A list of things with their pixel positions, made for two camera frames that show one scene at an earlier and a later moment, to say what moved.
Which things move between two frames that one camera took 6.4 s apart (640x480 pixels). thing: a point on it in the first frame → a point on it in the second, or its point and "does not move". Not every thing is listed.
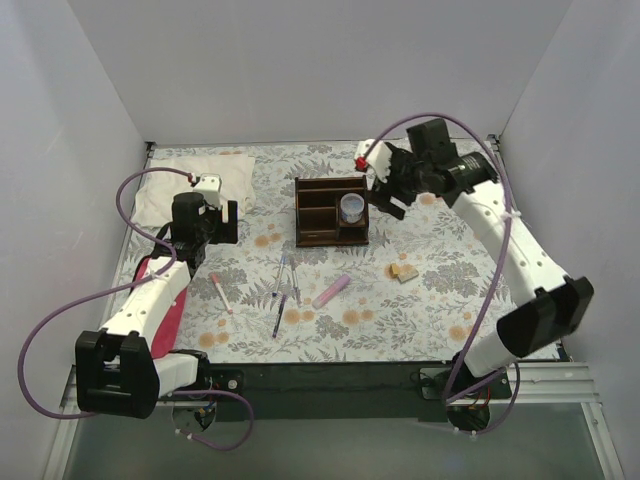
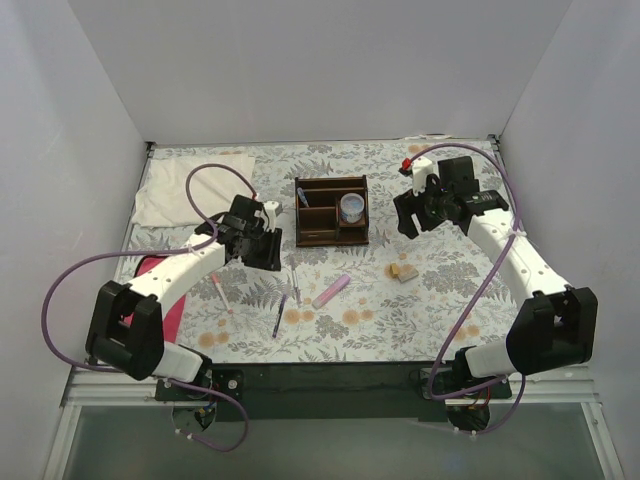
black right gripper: [396, 182] → [413, 210]
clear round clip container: [351, 207] does not move
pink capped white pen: [215, 279] does not move
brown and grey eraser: [403, 272] does not move
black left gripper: [227, 222] → [261, 245]
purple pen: [283, 300] does not move
